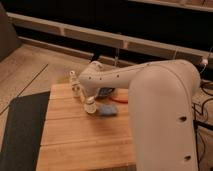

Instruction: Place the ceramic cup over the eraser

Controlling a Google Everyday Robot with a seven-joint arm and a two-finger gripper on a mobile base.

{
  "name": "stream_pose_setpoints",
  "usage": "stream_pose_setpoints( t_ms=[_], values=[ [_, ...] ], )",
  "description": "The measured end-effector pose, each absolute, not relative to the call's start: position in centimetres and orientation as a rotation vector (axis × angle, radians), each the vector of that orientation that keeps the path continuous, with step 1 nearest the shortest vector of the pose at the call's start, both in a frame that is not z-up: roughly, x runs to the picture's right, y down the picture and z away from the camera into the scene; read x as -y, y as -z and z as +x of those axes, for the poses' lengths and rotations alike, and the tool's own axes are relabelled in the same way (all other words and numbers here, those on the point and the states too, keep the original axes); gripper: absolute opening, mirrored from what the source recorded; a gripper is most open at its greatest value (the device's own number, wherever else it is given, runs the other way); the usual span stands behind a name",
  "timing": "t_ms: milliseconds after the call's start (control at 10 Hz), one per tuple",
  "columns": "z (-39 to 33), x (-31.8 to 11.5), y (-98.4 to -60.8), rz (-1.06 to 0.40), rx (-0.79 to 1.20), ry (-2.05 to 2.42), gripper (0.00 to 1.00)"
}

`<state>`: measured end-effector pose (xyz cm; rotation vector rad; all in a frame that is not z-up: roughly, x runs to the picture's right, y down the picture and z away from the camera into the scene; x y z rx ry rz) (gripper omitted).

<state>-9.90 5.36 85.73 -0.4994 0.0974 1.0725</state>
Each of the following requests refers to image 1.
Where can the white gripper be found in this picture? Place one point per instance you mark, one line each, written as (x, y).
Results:
(87, 92)

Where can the black floor mat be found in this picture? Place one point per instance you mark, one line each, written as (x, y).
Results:
(23, 132)

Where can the white wall plug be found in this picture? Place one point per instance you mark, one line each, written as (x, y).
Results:
(204, 61)

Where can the red handled tool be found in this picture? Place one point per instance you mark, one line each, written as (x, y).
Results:
(124, 101)

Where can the blue sponge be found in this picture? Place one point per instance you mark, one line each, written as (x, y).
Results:
(107, 110)

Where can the black frying pan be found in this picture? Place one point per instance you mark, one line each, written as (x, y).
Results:
(104, 92)

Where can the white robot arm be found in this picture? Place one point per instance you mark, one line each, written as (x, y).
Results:
(160, 109)

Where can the white ceramic cup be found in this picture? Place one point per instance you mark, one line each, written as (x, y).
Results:
(90, 105)

